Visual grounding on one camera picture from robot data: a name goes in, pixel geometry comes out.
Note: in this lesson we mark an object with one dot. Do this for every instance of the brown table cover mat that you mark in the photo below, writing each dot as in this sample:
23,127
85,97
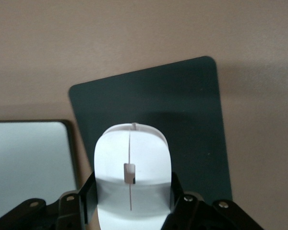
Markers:
86,36

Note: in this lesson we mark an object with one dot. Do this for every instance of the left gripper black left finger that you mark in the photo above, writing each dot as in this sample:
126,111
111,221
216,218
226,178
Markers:
69,210

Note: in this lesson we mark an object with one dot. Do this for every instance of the white computer mouse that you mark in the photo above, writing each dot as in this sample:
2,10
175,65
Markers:
115,155

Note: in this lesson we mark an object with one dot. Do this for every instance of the silver laptop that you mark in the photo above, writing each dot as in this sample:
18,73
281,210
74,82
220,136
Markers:
26,163

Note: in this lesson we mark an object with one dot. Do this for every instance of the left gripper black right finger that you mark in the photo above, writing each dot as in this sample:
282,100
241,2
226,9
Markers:
201,215

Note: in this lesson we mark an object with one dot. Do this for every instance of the black mouse pad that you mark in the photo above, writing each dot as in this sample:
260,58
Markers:
182,107

